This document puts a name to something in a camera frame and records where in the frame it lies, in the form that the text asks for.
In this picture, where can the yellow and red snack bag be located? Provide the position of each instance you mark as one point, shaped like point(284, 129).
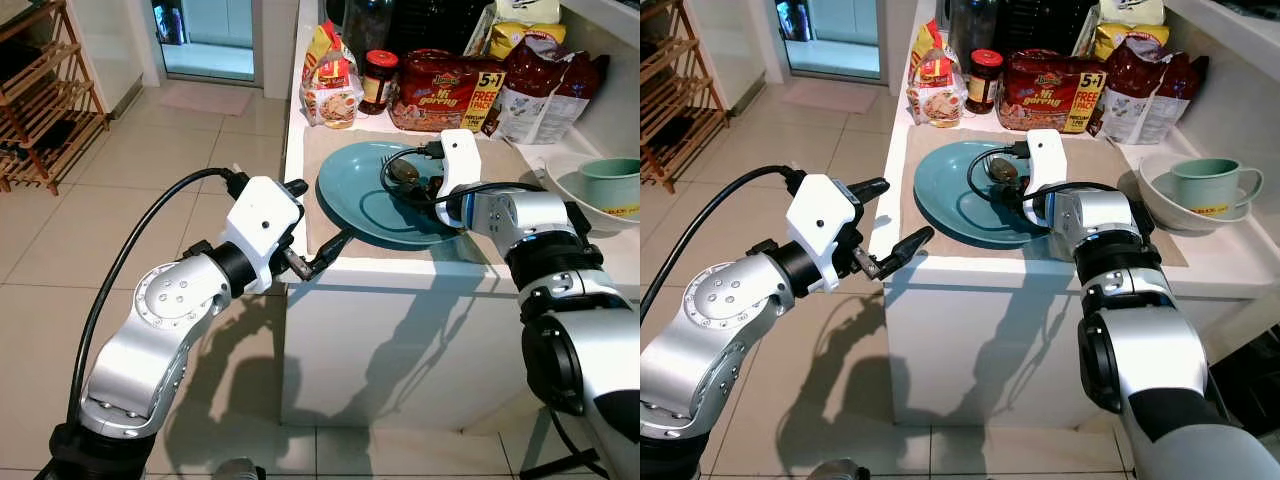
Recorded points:
point(330, 95)
point(935, 100)

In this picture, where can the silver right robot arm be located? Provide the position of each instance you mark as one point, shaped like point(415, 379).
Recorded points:
point(1150, 350)
point(590, 350)

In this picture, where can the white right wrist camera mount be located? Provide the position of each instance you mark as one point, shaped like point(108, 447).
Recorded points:
point(462, 165)
point(1047, 165)

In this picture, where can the pink door mat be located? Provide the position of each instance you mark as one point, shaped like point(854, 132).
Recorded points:
point(825, 98)
point(205, 100)

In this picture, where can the dark metal spoon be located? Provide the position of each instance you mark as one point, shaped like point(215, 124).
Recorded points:
point(404, 172)
point(1002, 170)

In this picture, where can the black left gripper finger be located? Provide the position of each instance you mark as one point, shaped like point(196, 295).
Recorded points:
point(905, 252)
point(297, 187)
point(328, 252)
point(868, 188)

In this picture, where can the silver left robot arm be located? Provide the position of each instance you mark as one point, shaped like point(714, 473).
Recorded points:
point(150, 340)
point(720, 340)

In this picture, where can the white plastic bag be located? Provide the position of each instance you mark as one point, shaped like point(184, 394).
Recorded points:
point(1130, 10)
point(528, 10)

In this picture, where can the black stool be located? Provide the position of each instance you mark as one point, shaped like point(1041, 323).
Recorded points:
point(560, 463)
point(1250, 395)

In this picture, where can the red noodle multipack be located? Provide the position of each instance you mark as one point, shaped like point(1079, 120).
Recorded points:
point(1045, 95)
point(440, 95)

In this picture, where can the teal plate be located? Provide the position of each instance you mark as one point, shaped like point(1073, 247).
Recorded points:
point(950, 200)
point(355, 200)

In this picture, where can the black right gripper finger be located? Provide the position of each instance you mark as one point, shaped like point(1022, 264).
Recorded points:
point(411, 191)
point(1003, 192)

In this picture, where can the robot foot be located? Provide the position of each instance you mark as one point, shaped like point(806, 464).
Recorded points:
point(838, 470)
point(240, 470)

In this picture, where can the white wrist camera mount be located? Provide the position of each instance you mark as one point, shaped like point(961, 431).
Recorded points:
point(1047, 165)
point(262, 225)
point(825, 225)
point(462, 165)

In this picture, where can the wooden shelf rack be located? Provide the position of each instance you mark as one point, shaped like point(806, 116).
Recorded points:
point(680, 130)
point(55, 130)

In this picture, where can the dark jar with red lid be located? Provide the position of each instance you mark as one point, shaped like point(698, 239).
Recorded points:
point(985, 90)
point(378, 90)

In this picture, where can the white bowl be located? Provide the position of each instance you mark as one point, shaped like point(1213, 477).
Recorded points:
point(565, 195)
point(1160, 200)

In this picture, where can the glass door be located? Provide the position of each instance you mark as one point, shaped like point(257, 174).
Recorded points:
point(205, 45)
point(825, 40)

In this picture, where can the white kitchen counter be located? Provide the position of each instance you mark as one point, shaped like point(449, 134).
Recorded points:
point(1000, 340)
point(400, 340)

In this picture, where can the red and white food bag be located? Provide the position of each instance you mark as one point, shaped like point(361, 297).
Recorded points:
point(540, 75)
point(1140, 75)

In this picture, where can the pale green mug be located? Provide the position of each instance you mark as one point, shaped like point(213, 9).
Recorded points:
point(1205, 185)
point(610, 185)

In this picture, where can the yellow food bag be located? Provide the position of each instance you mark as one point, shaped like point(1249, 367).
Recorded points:
point(1125, 38)
point(515, 38)

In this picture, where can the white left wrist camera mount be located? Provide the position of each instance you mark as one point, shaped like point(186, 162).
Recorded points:
point(262, 225)
point(825, 225)

